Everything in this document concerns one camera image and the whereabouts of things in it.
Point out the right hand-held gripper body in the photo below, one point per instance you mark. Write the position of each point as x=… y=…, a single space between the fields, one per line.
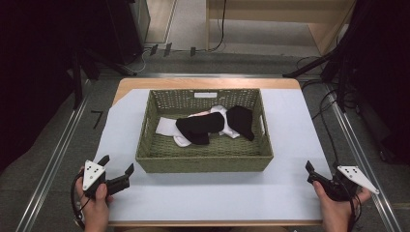
x=336 y=190

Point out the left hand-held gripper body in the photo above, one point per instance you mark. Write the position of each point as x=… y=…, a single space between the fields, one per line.
x=93 y=174

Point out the person's right hand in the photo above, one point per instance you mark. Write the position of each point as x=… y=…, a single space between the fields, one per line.
x=336 y=214

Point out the person's left hand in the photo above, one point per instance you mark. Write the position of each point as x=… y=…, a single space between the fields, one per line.
x=95 y=211

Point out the pale blue table mat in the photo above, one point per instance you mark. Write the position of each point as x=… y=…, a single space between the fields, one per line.
x=290 y=135

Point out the flat white sock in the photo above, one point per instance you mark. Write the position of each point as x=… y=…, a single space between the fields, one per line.
x=166 y=126

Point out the green woven basket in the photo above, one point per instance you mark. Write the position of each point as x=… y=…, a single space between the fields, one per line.
x=206 y=158

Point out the long black sock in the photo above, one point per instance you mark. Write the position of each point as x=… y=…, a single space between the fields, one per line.
x=199 y=127

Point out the folded black sock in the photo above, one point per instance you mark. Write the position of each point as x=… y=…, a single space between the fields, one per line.
x=241 y=121

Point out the crumpled white sock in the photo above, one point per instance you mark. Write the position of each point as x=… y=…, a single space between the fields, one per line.
x=229 y=130

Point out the black stand leg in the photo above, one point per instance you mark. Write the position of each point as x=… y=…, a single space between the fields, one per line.
x=106 y=63
x=309 y=66

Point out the black curtain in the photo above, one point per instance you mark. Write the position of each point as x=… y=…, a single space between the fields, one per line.
x=38 y=64
x=380 y=80

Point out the small black floor block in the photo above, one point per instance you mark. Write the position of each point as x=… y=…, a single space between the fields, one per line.
x=167 y=49
x=192 y=51
x=153 y=50

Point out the grey cabinet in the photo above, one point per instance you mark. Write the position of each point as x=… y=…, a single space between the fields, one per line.
x=141 y=19

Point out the light wooden shelf unit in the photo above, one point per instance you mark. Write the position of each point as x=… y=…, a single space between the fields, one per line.
x=267 y=14

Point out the metal floor rail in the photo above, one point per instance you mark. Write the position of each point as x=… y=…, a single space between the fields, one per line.
x=51 y=164
x=361 y=151

